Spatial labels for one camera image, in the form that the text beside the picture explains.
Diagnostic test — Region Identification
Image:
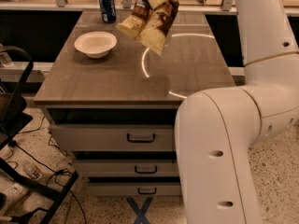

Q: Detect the brown chip bag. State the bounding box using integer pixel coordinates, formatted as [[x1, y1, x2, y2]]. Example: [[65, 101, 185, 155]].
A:
[[117, 0, 179, 55]]

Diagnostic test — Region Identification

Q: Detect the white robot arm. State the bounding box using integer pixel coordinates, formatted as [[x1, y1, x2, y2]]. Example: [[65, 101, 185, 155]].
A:
[[175, 0, 299, 224]]

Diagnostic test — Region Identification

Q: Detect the white paper bowl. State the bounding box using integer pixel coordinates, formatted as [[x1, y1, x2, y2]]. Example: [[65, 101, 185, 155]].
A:
[[74, 32, 117, 59]]

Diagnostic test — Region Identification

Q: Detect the blue soda can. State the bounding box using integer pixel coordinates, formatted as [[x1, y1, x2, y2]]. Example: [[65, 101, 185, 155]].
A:
[[99, 0, 116, 23]]

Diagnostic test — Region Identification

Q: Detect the grey drawer cabinet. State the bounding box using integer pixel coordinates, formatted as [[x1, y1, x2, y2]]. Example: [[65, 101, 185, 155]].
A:
[[35, 11, 234, 184]]

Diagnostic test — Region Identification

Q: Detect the plastic water bottle on floor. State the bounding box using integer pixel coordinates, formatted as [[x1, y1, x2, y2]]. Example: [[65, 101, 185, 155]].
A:
[[22, 161, 42, 180]]

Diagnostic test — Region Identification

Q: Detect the white power strip on floor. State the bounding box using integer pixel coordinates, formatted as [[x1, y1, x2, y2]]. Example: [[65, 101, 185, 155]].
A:
[[0, 183, 29, 216]]

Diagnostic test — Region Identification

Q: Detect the top drawer with black handle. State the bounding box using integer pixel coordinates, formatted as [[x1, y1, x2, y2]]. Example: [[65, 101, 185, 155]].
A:
[[50, 124, 174, 151]]

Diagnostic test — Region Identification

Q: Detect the drawer with black handle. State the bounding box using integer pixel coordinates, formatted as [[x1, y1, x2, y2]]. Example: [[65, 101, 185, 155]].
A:
[[73, 160, 178, 177], [87, 182, 181, 196], [50, 124, 174, 151]]

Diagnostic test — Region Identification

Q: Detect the middle drawer with black handle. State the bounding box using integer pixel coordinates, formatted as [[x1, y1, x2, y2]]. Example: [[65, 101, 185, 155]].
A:
[[73, 160, 178, 177]]

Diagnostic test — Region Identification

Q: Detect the black metal cart frame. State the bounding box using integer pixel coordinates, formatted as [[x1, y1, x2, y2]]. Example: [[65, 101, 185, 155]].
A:
[[0, 46, 80, 224]]

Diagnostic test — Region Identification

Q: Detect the bottom drawer with black handle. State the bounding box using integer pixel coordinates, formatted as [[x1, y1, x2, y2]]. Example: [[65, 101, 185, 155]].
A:
[[87, 182, 181, 196]]

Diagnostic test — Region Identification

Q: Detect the black cable on floor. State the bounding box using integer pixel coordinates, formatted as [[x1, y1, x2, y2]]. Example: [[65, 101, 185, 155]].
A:
[[6, 115, 88, 224]]

